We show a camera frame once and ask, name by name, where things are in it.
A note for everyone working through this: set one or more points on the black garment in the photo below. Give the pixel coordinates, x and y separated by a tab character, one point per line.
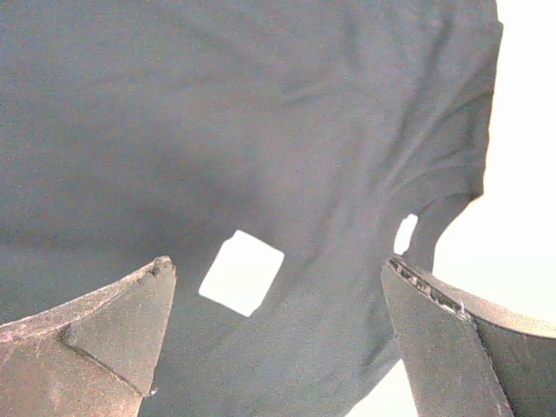
271	149

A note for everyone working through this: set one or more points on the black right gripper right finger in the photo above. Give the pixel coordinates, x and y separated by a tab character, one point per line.
464	355

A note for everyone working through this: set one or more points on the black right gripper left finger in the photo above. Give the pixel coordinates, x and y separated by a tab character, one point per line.
93	356

